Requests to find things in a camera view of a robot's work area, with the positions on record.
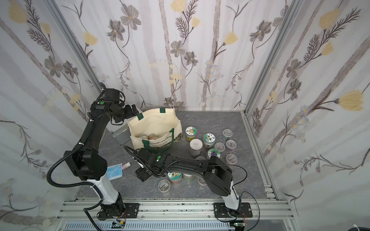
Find silver first aid case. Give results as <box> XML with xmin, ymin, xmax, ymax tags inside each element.
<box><xmin>108</xmin><ymin>123</ymin><xmax>131</xmax><ymax>145</ymax></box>

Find large strawberry label jar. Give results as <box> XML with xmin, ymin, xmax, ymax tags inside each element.
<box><xmin>203</xmin><ymin>133</ymin><xmax>215</xmax><ymax>149</ymax></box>

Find orange sunflower seed cup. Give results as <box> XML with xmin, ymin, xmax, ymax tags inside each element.
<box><xmin>225</xmin><ymin>140</ymin><xmax>237</xmax><ymax>152</ymax></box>

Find black corrugated cable conduit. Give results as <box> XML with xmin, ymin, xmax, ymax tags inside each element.
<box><xmin>46</xmin><ymin>121</ymin><xmax>102</xmax><ymax>231</ymax></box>

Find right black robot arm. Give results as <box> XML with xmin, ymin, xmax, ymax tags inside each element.
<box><xmin>132</xmin><ymin>149</ymin><xmax>241</xmax><ymax>217</ymax></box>

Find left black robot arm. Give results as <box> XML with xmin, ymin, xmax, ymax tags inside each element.
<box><xmin>64</xmin><ymin>89</ymin><xmax>138</xmax><ymax>220</ymax></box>

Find cream canvas tote bag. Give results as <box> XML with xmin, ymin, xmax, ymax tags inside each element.
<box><xmin>128</xmin><ymin>107</ymin><xmax>183</xmax><ymax>152</ymax></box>

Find clear lid green seed cup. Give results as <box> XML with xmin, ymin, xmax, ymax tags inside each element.
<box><xmin>222</xmin><ymin>129</ymin><xmax>233</xmax><ymax>141</ymax></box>

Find yellow label tall jar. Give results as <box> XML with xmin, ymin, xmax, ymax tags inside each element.
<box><xmin>185</xmin><ymin>126</ymin><xmax>197</xmax><ymax>142</ymax></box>

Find blue face mask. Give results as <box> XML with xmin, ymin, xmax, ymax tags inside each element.
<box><xmin>107</xmin><ymin>163</ymin><xmax>123</xmax><ymax>181</ymax></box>

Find white lid seed jar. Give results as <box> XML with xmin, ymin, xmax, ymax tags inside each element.
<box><xmin>182</xmin><ymin>173</ymin><xmax>196</xmax><ymax>182</ymax></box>

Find clear lid cup by wall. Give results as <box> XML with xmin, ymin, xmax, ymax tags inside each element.
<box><xmin>225</xmin><ymin>154</ymin><xmax>238</xmax><ymax>165</ymax></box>

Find silver lid text jar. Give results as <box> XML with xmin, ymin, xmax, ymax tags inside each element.
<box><xmin>189</xmin><ymin>139</ymin><xmax>203</xmax><ymax>157</ymax></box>

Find red label seed jar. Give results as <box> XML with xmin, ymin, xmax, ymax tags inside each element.
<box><xmin>168</xmin><ymin>172</ymin><xmax>182</xmax><ymax>185</ymax></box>

